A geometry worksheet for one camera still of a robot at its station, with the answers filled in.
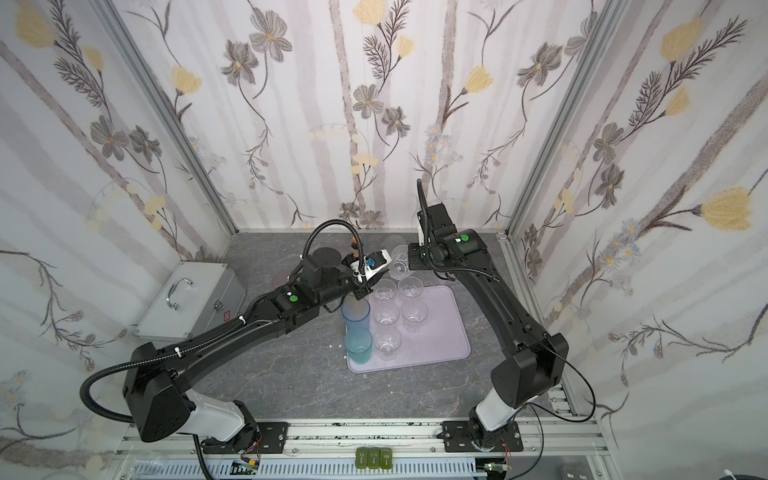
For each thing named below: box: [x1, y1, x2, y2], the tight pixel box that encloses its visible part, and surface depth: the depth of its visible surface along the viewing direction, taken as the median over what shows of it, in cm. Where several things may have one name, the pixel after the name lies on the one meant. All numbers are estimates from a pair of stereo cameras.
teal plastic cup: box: [344, 327, 373, 365], surface depth 87 cm
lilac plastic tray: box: [346, 286, 472, 374], surface depth 93 cm
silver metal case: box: [133, 262, 246, 340], surface depth 84 cm
